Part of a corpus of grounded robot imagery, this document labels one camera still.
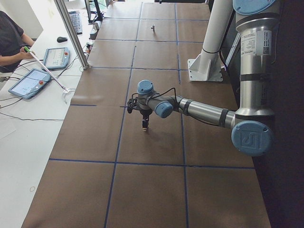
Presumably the near teach pendant tablet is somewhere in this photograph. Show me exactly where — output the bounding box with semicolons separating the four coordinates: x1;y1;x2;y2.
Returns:
8;69;51;99

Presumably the brown paper table mat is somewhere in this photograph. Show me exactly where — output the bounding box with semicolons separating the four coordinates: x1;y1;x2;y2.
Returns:
22;2;270;228

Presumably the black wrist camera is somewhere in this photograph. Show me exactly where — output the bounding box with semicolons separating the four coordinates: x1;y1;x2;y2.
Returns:
127;98;139;114

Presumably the black computer mouse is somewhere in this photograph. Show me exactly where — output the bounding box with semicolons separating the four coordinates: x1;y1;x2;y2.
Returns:
57;37;67;43

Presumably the black keyboard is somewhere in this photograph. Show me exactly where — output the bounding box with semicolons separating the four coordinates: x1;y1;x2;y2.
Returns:
69;11;83;35

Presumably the seated person dark shirt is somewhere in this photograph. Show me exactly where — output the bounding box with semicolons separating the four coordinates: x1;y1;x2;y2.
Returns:
0;11;35;73

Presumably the aluminium profile post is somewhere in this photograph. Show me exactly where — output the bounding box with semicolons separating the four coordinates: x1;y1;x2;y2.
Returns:
54;0;89;70

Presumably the white reach stick green handle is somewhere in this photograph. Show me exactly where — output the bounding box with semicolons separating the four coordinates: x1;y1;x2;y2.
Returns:
24;46;75;94

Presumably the black monitor stand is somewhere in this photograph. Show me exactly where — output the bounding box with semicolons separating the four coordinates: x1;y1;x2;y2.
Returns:
85;0;104;24

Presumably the black cable on table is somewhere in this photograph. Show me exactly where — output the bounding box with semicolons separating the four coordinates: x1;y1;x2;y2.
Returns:
0;111;65;122

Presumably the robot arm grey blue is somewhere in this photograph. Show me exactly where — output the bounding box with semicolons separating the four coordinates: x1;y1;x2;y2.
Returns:
127;0;281;157

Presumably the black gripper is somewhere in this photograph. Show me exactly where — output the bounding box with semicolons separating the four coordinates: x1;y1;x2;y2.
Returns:
140;109;152;128

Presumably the far teach pendant tablet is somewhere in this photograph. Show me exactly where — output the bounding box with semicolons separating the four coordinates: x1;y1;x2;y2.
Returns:
43;47;70;70

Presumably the teach pendant tablet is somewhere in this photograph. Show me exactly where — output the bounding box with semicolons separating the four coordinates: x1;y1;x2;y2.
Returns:
43;47;70;70
8;69;51;99

